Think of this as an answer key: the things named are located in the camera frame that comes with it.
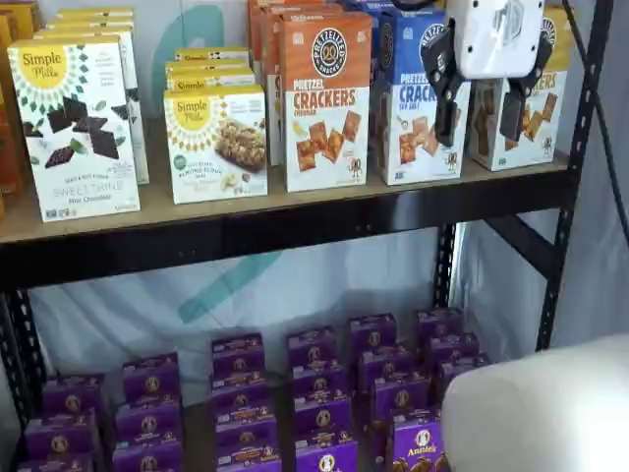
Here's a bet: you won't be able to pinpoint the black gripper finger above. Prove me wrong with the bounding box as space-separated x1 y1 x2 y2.
499 17 554 142
420 18 472 148

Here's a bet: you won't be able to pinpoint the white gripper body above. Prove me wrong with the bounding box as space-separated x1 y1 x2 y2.
444 0 546 81

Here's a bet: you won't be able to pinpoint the yellow pretzel crackers box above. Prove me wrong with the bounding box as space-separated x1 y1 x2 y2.
469 4 572 172

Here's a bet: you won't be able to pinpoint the orange cheddar pretzel crackers box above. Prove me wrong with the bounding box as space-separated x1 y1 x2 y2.
259 3 345 167
247 0 340 75
278 10 373 193

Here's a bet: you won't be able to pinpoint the purple Annie's snack box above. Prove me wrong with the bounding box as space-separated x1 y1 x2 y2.
115 400 183 443
358 346 417 389
294 435 360 472
17 452 94 472
210 371 270 409
293 395 354 438
211 333 265 375
292 363 350 399
287 326 340 368
349 314 398 351
41 376 105 415
425 333 481 369
122 352 182 402
215 444 283 472
371 376 433 420
390 415 449 472
214 405 277 447
111 441 186 472
416 308 464 341
24 411 98 458
436 356 492 394

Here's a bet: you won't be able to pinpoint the Simple Mills almond bars box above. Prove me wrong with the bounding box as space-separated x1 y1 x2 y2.
165 57 253 73
165 67 257 92
163 84 269 206
174 46 251 63

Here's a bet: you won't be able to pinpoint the particleboard shelf board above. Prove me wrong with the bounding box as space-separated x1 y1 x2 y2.
0 115 572 245

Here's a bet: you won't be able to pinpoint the Simple Mills sweet thins box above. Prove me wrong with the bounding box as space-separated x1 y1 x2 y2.
7 34 142 223
56 6 135 19
46 16 136 30
32 27 151 186

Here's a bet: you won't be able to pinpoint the plain orange snack box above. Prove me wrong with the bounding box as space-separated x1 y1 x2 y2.
10 1 41 41
0 12 27 196

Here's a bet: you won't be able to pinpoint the purple Annie's snack boxes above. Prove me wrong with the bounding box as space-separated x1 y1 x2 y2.
14 338 492 472

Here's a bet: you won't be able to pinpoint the black metal shelf frame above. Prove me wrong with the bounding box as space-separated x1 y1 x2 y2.
0 0 615 472

